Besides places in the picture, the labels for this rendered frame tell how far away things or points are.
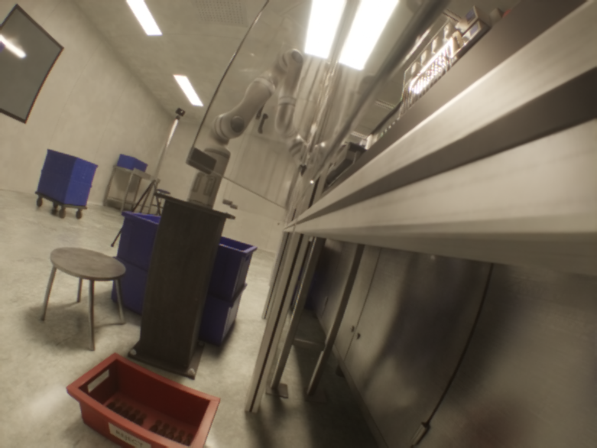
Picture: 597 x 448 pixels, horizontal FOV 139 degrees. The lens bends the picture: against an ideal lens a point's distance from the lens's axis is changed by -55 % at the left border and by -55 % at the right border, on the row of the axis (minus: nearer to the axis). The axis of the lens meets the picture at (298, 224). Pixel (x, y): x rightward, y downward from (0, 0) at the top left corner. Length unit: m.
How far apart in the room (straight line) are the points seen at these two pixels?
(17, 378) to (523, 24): 0.99
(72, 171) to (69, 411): 2.50
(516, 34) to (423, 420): 0.57
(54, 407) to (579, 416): 0.91
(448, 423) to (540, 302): 0.25
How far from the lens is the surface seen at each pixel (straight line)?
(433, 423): 0.53
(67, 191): 2.95
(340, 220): 0.15
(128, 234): 1.16
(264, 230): 5.95
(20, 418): 0.72
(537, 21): 0.19
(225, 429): 0.73
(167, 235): 0.75
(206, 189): 0.77
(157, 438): 0.53
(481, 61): 0.22
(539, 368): 0.40
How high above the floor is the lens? 0.54
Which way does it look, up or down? 3 degrees up
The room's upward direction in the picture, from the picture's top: 16 degrees clockwise
